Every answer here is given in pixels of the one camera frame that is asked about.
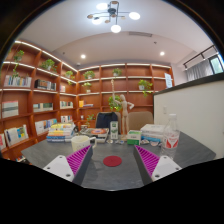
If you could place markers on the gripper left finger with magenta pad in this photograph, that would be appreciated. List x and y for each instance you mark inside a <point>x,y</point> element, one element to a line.
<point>72,167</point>

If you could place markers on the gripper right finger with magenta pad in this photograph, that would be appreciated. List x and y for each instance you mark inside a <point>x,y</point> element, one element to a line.
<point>153,167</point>

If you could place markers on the clear plastic water bottle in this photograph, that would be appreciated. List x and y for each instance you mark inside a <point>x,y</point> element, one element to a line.
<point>170,138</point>

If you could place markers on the white ceramic mug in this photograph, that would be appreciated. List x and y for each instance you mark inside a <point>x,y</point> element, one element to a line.
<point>82,141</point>

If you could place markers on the green white tissue box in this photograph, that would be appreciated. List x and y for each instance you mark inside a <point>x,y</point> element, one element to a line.
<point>134,137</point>

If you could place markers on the stack of colourful books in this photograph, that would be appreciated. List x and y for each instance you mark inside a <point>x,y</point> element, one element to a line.
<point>61,132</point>

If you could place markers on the red round coaster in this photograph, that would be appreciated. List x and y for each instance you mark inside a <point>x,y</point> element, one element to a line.
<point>112,161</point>

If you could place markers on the book with orange cover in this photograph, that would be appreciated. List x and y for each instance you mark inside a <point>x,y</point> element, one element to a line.
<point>100,134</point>

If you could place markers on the beige chair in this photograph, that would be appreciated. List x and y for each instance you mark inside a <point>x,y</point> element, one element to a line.
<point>139,119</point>

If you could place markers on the green white carton box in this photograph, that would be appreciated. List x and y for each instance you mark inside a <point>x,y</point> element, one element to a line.
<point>114,130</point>

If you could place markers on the dark blue chair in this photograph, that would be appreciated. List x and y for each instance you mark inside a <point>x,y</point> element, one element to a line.
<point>104,118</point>

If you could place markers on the wooden artist mannequin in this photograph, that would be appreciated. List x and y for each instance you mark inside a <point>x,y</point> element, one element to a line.
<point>125,115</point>

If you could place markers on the hanging green plant centre shelf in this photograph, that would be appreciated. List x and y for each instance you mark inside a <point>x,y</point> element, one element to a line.
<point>113,103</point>

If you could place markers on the potted green plant on shelf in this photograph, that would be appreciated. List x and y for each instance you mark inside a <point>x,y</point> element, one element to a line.
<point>145,87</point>

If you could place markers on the grey window curtain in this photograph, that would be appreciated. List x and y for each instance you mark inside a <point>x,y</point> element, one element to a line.
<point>199,70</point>

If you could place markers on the ceiling chandelier with round lamps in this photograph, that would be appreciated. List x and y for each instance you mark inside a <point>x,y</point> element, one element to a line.
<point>110,11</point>

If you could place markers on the wooden wall bookshelf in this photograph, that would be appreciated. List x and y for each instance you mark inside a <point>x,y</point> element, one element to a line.
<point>37,88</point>

